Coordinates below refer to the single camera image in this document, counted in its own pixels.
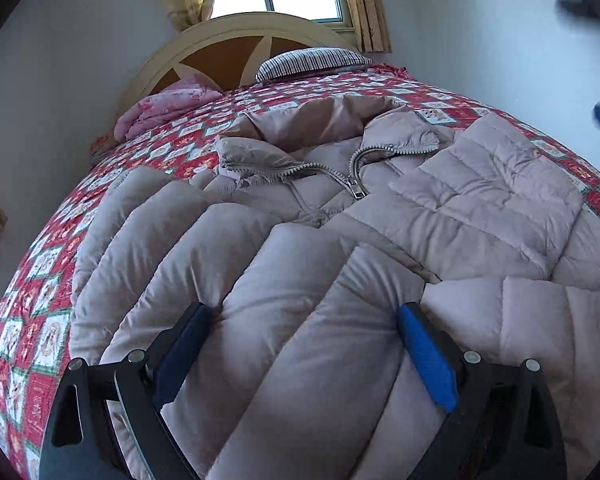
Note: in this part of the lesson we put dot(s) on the striped pillow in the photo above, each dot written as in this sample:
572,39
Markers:
310,62

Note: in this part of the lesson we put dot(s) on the cream wooden headboard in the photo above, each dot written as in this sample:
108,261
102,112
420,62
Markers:
215,60

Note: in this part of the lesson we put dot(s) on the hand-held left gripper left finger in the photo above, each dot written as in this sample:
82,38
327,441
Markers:
180,355

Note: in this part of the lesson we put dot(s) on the red patterned bedspread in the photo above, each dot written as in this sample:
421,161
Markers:
40,285

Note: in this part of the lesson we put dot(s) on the pink floral blanket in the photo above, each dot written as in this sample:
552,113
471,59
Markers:
165,105

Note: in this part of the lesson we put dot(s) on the beige quilted puffer jacket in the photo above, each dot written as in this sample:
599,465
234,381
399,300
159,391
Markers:
330,270

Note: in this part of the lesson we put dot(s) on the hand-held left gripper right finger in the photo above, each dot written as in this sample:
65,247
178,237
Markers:
430,360

